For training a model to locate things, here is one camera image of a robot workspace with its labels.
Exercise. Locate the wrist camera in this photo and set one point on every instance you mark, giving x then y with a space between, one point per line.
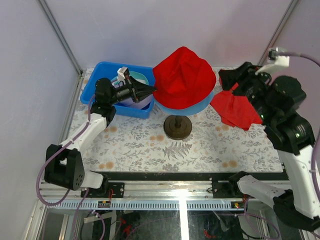
123 73
275 62

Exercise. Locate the mannequin head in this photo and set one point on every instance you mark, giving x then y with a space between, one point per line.
177 127

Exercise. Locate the red bucket hat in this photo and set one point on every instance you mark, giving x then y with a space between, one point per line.
183 79

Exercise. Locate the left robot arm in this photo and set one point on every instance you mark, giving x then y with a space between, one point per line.
64 164

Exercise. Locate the floral table mat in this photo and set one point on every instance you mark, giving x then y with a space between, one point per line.
131 144

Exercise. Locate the teal and white hat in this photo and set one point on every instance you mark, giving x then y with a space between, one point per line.
136 75

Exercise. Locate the aluminium rail frame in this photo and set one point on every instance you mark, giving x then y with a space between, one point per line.
153 206

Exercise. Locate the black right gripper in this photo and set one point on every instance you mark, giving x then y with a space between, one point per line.
238 74

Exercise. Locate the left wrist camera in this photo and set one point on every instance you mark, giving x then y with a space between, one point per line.
123 73

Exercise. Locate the lavender hat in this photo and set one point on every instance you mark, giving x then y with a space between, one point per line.
129 103

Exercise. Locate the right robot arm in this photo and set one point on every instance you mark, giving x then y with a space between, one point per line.
297 207

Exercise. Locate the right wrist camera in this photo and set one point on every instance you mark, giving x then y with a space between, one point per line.
275 62

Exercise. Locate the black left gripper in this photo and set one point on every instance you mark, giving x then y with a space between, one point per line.
137 86

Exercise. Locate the blue plastic bin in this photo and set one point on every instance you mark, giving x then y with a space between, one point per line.
108 70

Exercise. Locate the red cloth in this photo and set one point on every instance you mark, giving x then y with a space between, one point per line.
235 111

